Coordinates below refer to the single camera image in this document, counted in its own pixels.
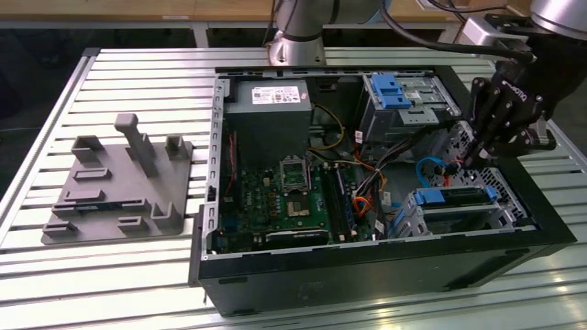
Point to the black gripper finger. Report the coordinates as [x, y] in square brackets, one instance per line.
[481, 113]
[513, 144]

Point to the hard disk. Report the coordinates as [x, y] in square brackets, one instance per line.
[431, 196]

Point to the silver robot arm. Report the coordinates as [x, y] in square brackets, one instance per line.
[297, 41]

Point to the metal disk bay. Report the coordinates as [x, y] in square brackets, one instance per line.
[501, 214]

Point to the black RAM slot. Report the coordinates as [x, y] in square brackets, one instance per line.
[337, 203]
[332, 203]
[344, 203]
[349, 203]

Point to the metal optical drive cage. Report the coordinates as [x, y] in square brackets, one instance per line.
[421, 117]

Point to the blue plastic drive latch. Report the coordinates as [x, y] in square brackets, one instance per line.
[387, 89]

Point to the grey power supply unit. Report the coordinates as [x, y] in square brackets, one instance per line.
[265, 130]

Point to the CPU socket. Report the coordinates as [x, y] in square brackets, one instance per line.
[299, 208]

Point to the black PC case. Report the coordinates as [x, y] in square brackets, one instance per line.
[367, 282]

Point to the black graphics card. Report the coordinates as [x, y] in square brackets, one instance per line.
[297, 238]

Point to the green motherboard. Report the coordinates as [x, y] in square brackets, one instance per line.
[256, 206]

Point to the grey parts rack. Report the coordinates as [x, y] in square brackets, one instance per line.
[115, 192]

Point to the wooden top desk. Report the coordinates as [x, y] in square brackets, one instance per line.
[115, 10]

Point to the black table corner cap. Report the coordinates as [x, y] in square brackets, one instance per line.
[89, 52]

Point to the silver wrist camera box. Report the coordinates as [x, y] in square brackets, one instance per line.
[476, 34]

